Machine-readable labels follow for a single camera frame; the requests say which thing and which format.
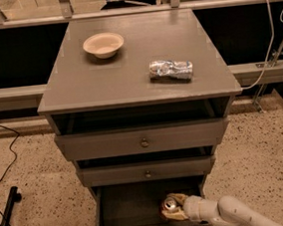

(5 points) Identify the metal railing frame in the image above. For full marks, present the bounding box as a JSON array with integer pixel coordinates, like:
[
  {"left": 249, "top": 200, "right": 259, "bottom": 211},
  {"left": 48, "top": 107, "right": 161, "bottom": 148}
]
[{"left": 0, "top": 0, "right": 283, "bottom": 29}]

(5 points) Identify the grey middle drawer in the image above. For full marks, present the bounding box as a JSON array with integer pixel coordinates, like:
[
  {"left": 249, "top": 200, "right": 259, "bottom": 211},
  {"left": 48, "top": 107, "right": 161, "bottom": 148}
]
[{"left": 76, "top": 156, "right": 215, "bottom": 187}]

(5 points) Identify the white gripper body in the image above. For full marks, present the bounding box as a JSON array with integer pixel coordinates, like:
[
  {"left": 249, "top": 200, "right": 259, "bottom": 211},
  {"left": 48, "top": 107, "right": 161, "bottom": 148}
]
[{"left": 182, "top": 195, "right": 210, "bottom": 222}]

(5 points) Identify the crushed silver can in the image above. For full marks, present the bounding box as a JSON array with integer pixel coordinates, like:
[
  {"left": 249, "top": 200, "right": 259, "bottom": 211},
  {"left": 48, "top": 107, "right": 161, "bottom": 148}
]
[{"left": 148, "top": 60, "right": 193, "bottom": 81}]

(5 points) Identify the white paper bowl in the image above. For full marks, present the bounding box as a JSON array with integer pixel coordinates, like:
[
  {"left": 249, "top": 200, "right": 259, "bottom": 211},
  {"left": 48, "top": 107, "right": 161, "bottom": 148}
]
[{"left": 83, "top": 32, "right": 124, "bottom": 59}]

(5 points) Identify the red coke can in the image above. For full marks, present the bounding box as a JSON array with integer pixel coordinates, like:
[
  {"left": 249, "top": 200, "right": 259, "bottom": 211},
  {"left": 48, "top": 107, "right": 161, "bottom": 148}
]
[{"left": 159, "top": 197, "right": 178, "bottom": 220}]

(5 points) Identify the grey wooden drawer cabinet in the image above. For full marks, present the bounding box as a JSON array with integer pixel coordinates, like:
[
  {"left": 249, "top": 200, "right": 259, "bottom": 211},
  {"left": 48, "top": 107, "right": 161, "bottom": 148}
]
[{"left": 28, "top": 3, "right": 256, "bottom": 226}]

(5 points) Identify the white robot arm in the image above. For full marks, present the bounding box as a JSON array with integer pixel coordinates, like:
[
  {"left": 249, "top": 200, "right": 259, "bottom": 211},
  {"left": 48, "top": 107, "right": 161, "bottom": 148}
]
[{"left": 159, "top": 193, "right": 283, "bottom": 226}]

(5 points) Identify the grey top drawer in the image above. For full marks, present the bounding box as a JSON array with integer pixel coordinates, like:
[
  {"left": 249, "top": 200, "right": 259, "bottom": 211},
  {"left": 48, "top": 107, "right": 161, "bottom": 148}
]
[{"left": 55, "top": 118, "right": 228, "bottom": 161}]

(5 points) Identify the grey open bottom drawer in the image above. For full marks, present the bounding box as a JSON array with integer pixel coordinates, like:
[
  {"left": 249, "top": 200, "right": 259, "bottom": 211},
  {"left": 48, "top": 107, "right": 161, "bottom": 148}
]
[{"left": 95, "top": 176, "right": 212, "bottom": 226}]

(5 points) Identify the black stand leg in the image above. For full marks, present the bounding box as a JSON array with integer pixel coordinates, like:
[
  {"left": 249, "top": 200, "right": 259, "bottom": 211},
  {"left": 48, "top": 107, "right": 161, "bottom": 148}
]
[{"left": 0, "top": 186, "right": 22, "bottom": 226}]

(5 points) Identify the black floor cable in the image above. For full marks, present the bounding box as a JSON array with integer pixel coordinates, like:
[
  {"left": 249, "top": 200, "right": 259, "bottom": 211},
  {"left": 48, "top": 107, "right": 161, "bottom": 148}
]
[{"left": 0, "top": 110, "right": 26, "bottom": 184}]

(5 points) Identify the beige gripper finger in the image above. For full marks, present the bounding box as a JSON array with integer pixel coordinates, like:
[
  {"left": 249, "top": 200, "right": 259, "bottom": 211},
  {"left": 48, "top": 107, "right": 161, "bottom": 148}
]
[
  {"left": 162, "top": 206, "right": 187, "bottom": 221},
  {"left": 167, "top": 193, "right": 187, "bottom": 205}
]

